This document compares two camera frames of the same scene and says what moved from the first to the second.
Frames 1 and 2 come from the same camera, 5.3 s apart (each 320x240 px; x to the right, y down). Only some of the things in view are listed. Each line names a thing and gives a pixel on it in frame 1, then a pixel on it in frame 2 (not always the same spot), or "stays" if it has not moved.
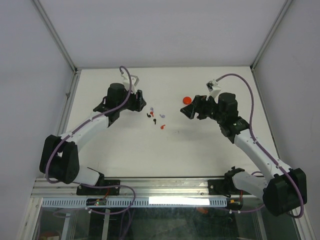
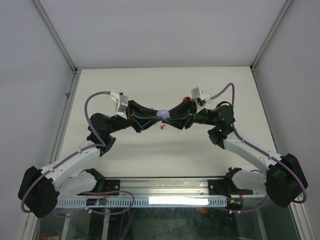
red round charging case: [187, 100] stays
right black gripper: [197, 106] → [184, 109]
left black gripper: [138, 101] → [136, 116]
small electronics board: [96, 201] stays
